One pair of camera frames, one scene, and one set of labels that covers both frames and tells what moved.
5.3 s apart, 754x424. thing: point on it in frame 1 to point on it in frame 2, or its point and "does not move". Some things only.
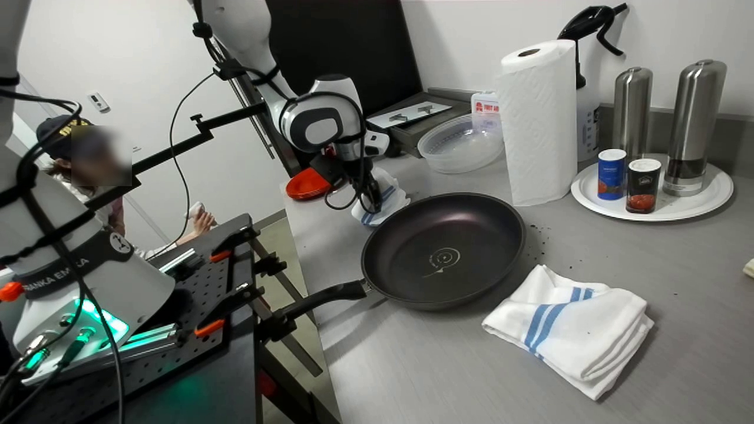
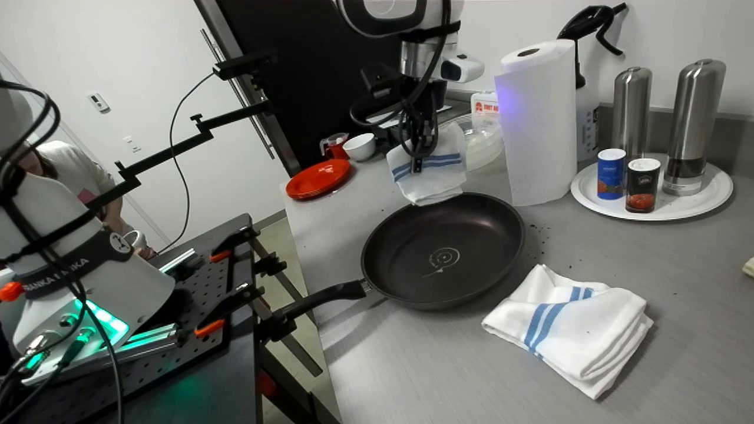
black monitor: (363, 40) does not move
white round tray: (671, 206) does not move
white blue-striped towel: (395, 200) to (441, 172)
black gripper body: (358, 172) to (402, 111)
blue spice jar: (611, 172) does not move
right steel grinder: (699, 97) does not move
